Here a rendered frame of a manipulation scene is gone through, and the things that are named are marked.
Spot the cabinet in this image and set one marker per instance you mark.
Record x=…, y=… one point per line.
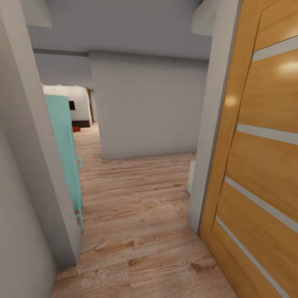
x=81, y=123

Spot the wall mounted tv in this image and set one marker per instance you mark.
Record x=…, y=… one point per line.
x=71, y=105

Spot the door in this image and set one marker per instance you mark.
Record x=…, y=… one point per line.
x=250, y=218

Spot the standing mirror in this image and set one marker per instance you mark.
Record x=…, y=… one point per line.
x=59, y=111

